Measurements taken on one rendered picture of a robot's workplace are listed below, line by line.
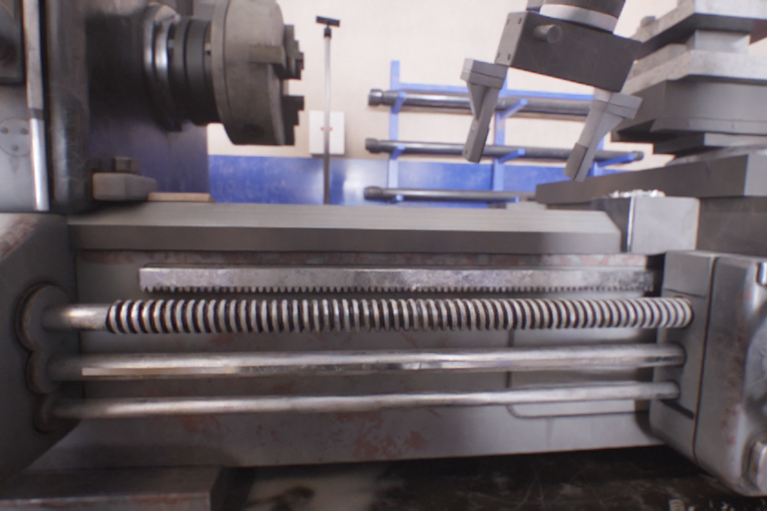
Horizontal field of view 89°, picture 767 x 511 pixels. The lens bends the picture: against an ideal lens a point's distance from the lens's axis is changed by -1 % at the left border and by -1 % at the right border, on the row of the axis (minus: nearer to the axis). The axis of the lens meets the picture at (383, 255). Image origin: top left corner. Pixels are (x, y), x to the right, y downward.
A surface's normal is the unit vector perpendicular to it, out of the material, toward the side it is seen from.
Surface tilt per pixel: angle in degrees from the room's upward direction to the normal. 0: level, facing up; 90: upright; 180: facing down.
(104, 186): 90
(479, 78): 113
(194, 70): 103
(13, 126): 90
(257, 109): 129
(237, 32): 76
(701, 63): 90
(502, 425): 90
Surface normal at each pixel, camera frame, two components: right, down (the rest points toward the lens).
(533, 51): 0.11, 0.49
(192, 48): 0.11, -0.07
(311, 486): 0.02, -0.99
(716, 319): -0.99, -0.01
